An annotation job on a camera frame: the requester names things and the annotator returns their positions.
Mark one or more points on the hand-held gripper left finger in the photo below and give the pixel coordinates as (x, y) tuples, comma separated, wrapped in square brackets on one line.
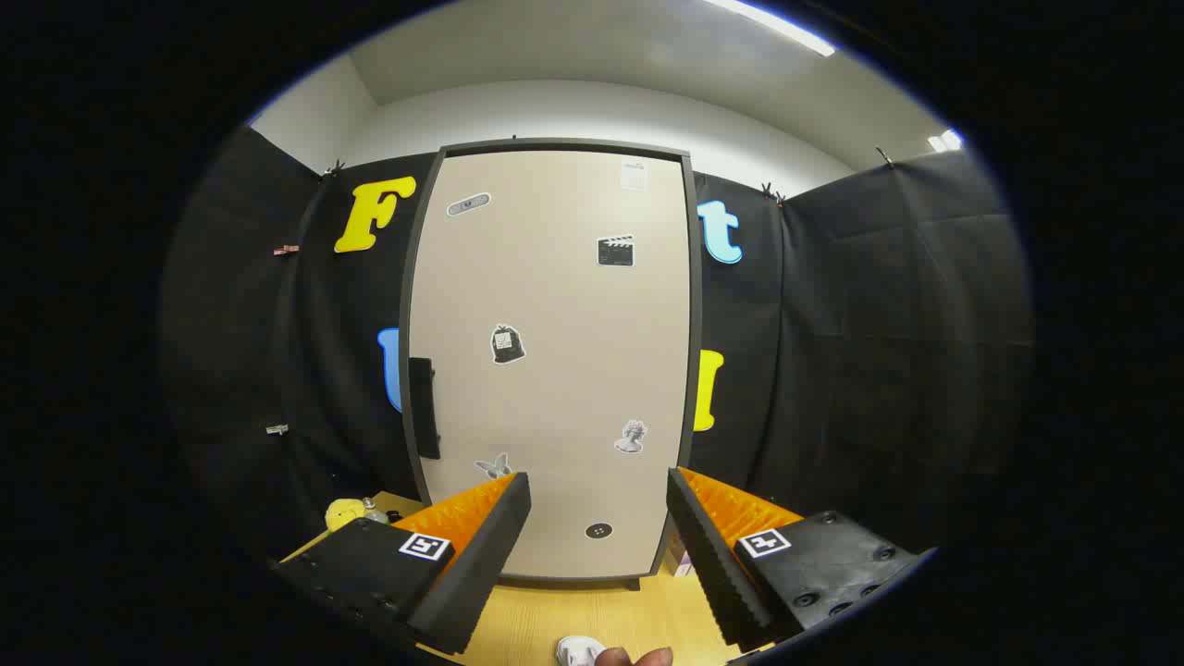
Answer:
[(481, 564)]

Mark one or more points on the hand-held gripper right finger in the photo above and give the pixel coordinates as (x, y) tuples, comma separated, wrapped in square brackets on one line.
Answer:
[(712, 564)]

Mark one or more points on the white shoe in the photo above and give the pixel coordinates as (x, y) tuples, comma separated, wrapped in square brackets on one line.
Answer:
[(578, 652)]

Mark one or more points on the grey shoe cabinet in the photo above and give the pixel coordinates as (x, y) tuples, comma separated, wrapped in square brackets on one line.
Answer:
[(696, 351)]

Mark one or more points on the green label drink bottle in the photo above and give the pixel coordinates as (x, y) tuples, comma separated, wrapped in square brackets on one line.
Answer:
[(376, 511)]

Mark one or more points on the yellow pineapple plush toy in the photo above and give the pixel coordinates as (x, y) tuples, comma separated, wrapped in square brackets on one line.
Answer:
[(344, 513)]

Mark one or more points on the black backdrop cloth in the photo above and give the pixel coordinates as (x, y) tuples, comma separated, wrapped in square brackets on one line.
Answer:
[(879, 370)]

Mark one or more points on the black cloth clip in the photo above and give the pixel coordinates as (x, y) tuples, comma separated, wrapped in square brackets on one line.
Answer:
[(333, 168), (773, 191), (885, 157)]

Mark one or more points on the small ceiling light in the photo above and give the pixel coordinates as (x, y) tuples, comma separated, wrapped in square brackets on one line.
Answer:
[(945, 141)]

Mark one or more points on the long ceiling light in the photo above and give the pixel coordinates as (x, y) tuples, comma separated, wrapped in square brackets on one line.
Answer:
[(777, 25)]

